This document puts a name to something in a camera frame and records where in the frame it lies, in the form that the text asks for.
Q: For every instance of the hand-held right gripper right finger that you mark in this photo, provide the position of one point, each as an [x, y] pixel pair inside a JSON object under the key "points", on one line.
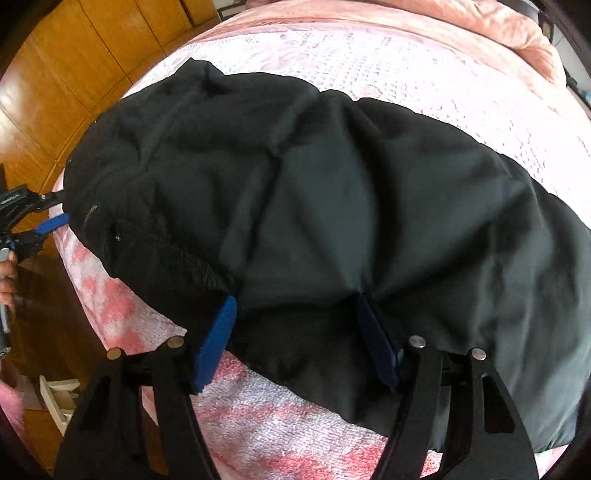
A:
{"points": [[378, 337]]}

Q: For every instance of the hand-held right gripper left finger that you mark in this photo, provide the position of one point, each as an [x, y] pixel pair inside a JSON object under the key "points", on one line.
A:
{"points": [[217, 341]]}

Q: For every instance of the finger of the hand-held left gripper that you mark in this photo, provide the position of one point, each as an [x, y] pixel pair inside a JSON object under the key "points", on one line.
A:
{"points": [[48, 199], [54, 224]]}

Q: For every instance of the black pants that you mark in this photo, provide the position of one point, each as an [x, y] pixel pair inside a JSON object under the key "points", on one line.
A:
{"points": [[300, 184]]}

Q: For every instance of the person's left hand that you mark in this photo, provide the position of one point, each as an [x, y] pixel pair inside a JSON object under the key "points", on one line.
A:
{"points": [[8, 284]]}

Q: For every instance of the pink patterned blanket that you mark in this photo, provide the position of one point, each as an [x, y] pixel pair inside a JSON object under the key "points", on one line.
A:
{"points": [[258, 415]]}

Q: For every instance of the wooden wardrobe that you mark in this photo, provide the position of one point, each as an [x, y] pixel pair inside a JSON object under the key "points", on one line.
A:
{"points": [[92, 55]]}

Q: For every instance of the white stool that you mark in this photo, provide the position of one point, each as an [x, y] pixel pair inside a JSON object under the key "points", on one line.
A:
{"points": [[57, 392]]}

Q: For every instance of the pink cloth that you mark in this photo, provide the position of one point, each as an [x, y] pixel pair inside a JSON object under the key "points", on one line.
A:
{"points": [[9, 397]]}

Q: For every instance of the pink quilt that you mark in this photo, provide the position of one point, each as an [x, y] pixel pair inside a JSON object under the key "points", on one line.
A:
{"points": [[485, 23]]}

